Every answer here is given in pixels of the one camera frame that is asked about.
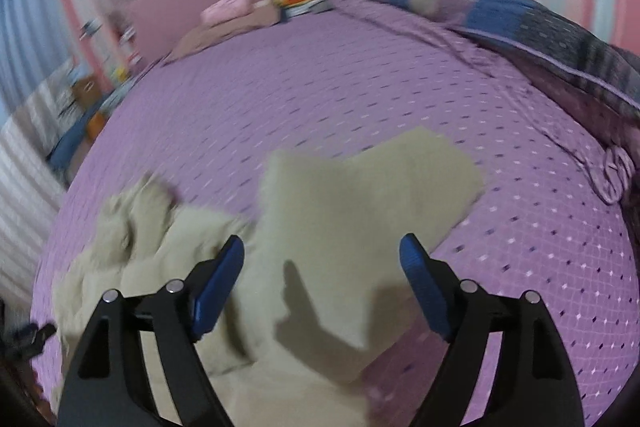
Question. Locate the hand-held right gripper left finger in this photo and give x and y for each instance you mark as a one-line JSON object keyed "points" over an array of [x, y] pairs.
{"points": [[220, 279]]}

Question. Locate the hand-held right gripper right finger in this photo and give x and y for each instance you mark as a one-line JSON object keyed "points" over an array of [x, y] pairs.
{"points": [[422, 279]]}

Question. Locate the beige garment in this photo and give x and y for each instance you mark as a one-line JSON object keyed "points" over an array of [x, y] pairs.
{"points": [[320, 227]]}

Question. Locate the silvery white curtain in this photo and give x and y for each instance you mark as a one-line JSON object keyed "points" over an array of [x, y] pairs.
{"points": [[22, 187]]}

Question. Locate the blue cloth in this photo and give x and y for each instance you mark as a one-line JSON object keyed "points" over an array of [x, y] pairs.
{"points": [[67, 147]]}

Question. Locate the purple dotted bedspread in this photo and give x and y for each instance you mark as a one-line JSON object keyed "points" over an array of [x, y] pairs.
{"points": [[350, 87]]}

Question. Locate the cardboard box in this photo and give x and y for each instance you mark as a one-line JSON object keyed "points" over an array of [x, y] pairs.
{"points": [[84, 91]]}

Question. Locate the brown pillow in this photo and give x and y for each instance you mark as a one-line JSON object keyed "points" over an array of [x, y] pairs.
{"points": [[220, 34]]}

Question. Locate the pink plush pillow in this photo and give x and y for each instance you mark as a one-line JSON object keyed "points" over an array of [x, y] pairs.
{"points": [[226, 8]]}

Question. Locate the blue grey striped quilt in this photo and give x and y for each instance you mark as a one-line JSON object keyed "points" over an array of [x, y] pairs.
{"points": [[500, 12]]}

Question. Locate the blue curtain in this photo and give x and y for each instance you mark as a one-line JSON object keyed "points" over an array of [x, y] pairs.
{"points": [[30, 22]]}

